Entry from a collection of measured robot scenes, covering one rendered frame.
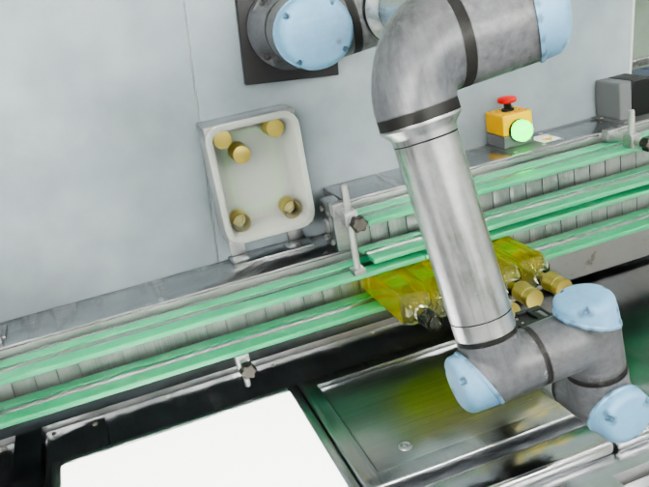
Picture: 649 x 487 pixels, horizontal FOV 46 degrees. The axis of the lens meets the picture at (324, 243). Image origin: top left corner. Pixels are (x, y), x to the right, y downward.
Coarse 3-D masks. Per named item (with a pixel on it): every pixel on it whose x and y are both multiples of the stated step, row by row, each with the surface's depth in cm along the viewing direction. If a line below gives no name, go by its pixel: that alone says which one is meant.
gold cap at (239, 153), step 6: (234, 144) 141; (240, 144) 140; (228, 150) 142; (234, 150) 138; (240, 150) 138; (246, 150) 139; (234, 156) 138; (240, 156) 139; (246, 156) 139; (240, 162) 139
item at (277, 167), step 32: (224, 128) 134; (256, 128) 143; (288, 128) 140; (224, 160) 143; (256, 160) 145; (288, 160) 146; (224, 192) 144; (256, 192) 146; (288, 192) 148; (224, 224) 139; (256, 224) 145; (288, 224) 143
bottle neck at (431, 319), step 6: (420, 306) 127; (426, 306) 127; (414, 312) 127; (420, 312) 126; (426, 312) 125; (432, 312) 124; (420, 318) 125; (426, 318) 124; (432, 318) 123; (438, 318) 123; (426, 324) 123; (432, 324) 125; (438, 324) 124; (432, 330) 124
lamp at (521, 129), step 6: (516, 120) 154; (522, 120) 153; (510, 126) 154; (516, 126) 152; (522, 126) 152; (528, 126) 152; (510, 132) 154; (516, 132) 152; (522, 132) 152; (528, 132) 152; (516, 138) 153; (522, 138) 153; (528, 138) 153
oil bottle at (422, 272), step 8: (416, 264) 141; (424, 264) 140; (408, 272) 138; (416, 272) 137; (424, 272) 137; (432, 272) 136; (416, 280) 135; (424, 280) 134; (432, 280) 133; (432, 288) 130; (432, 296) 130; (440, 296) 129; (440, 304) 129; (440, 312) 130
